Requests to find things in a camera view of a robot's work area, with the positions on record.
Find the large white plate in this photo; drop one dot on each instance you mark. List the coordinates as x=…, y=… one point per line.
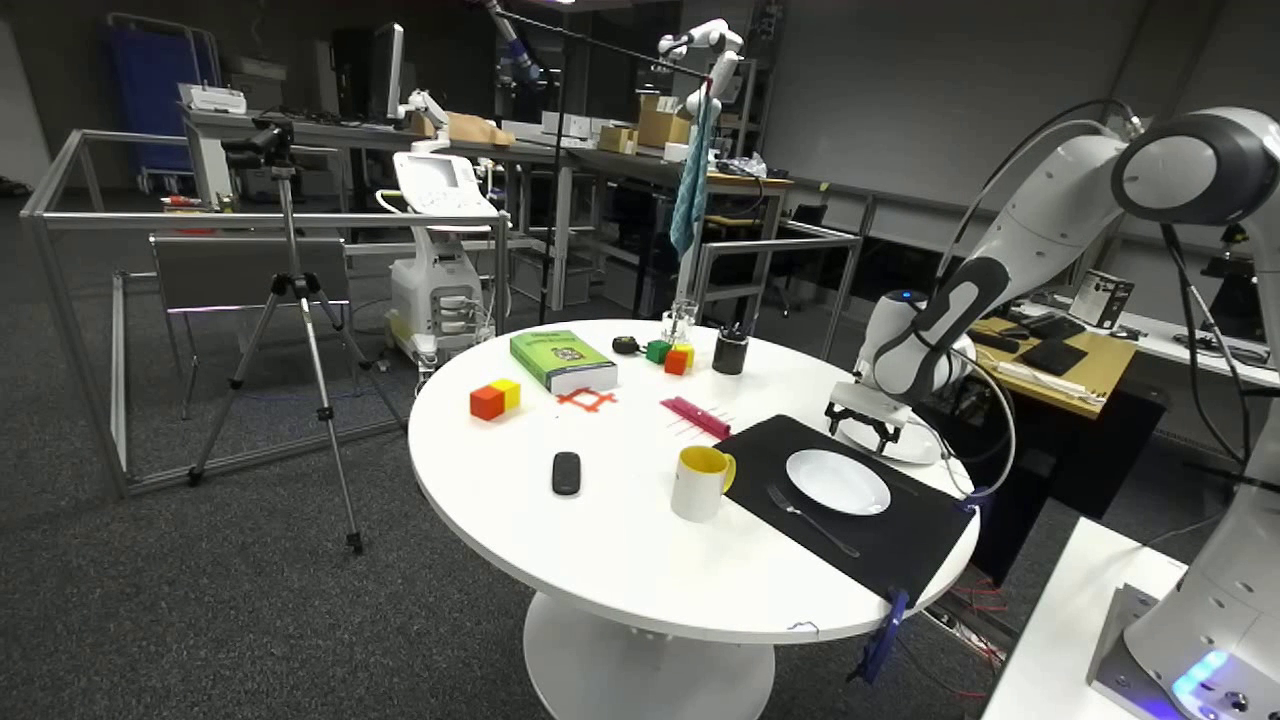
x=916, y=450

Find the white medical cart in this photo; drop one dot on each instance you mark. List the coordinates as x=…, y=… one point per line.
x=436, y=299

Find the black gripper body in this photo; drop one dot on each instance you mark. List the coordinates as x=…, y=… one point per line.
x=865, y=420

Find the blue clamp left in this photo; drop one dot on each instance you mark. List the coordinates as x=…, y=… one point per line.
x=883, y=642

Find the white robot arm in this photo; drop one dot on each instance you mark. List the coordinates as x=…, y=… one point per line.
x=1072, y=208

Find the small white plate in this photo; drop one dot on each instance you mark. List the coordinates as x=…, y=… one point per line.
x=838, y=481

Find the orange plastic frame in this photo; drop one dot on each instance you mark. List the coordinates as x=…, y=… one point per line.
x=586, y=399

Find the yellow white mug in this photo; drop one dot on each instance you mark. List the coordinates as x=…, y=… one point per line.
x=700, y=481

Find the green book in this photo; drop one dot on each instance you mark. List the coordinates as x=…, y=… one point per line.
x=560, y=362

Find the dark pen cup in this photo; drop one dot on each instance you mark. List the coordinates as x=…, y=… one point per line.
x=729, y=349

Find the black computer mouse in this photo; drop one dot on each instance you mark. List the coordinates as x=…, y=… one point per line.
x=566, y=472

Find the orange yellow green blocks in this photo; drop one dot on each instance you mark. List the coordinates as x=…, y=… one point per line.
x=670, y=353

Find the white robot base table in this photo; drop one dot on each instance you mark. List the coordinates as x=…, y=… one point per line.
x=1080, y=624

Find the red yellow cube pair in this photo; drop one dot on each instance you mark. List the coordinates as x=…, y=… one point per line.
x=494, y=401

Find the teal hanging cloth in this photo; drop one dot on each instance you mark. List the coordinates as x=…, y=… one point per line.
x=693, y=183

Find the silver metal fork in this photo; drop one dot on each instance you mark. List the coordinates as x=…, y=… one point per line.
x=792, y=509

